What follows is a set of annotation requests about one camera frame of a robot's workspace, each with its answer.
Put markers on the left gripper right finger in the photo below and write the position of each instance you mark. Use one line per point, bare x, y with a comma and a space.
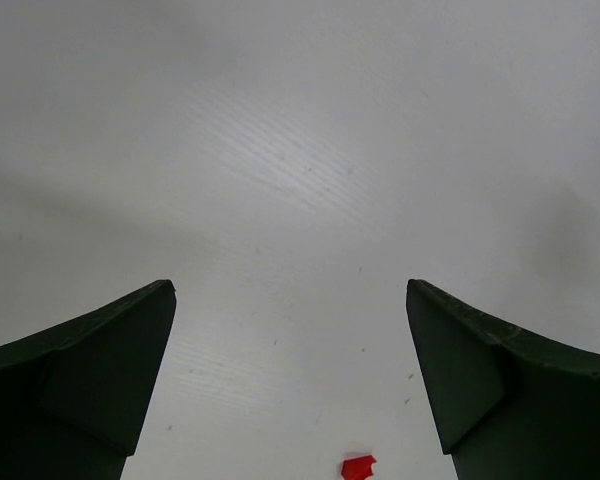
507, 403

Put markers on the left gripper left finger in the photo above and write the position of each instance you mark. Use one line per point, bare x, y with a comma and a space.
74, 397

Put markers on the red lego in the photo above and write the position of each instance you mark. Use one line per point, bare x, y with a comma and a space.
358, 468

